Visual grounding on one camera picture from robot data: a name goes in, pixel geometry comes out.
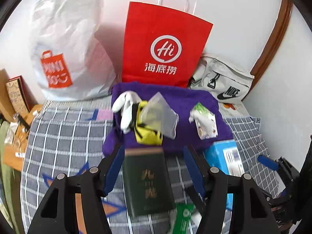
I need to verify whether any white lint roller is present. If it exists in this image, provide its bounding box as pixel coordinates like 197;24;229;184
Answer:
191;211;202;227

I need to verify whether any green wet wipe pack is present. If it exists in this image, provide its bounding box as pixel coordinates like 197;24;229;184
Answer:
172;203;194;234

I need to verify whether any yellow black pouch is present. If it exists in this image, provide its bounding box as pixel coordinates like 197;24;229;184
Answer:
132;100;163;146

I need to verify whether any grey Nike pouch bag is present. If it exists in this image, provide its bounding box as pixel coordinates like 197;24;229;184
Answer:
189;53;254;104

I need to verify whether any white Miniso plastic bag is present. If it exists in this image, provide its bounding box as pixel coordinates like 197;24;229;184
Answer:
30;0;116;101

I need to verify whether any patterned brown book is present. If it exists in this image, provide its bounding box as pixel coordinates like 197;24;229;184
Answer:
5;75;37;119

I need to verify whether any purple towel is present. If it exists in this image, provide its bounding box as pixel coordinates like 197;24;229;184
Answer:
103;82;233;156

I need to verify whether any blue tissue box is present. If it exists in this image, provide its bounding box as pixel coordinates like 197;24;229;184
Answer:
204;139;246;211

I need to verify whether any white cloth glove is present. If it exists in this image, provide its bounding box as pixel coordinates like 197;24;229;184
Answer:
112;91;142;134

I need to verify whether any small flower print packet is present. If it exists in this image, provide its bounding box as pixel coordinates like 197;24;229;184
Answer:
189;103;218;140

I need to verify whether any brown wooden door frame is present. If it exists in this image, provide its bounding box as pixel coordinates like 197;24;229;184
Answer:
243;0;293;99

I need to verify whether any grey checked star bedsheet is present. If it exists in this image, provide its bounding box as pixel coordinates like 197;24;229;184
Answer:
20;103;279;233

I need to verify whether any wooden bedside table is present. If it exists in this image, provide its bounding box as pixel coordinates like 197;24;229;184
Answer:
1;69;42;171

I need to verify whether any red Haidilao paper bag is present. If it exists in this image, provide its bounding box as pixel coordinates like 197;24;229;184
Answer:
121;2;213;88

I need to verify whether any dark green tea box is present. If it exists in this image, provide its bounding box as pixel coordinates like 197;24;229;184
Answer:
122;147;175;218

